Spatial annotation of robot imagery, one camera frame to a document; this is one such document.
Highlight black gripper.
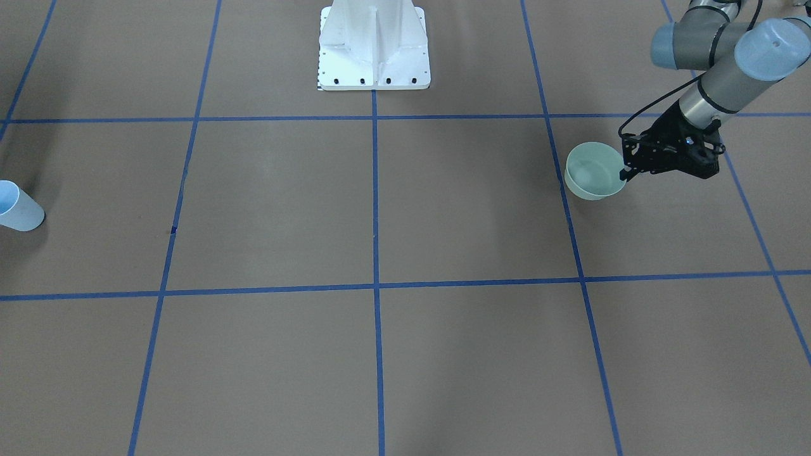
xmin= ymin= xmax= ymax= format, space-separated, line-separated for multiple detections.
xmin=619 ymin=103 xmax=722 ymax=182

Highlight light green bowl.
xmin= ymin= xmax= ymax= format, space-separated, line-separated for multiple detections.
xmin=564 ymin=142 xmax=627 ymax=200

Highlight light blue cup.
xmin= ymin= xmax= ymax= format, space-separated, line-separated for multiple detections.
xmin=1 ymin=180 xmax=46 ymax=232

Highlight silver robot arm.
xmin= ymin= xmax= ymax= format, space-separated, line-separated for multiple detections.
xmin=618 ymin=1 xmax=810 ymax=182

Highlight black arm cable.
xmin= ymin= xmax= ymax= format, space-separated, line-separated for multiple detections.
xmin=618 ymin=0 xmax=761 ymax=143

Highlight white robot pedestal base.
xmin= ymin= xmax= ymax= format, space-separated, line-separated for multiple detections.
xmin=317 ymin=1 xmax=431 ymax=91

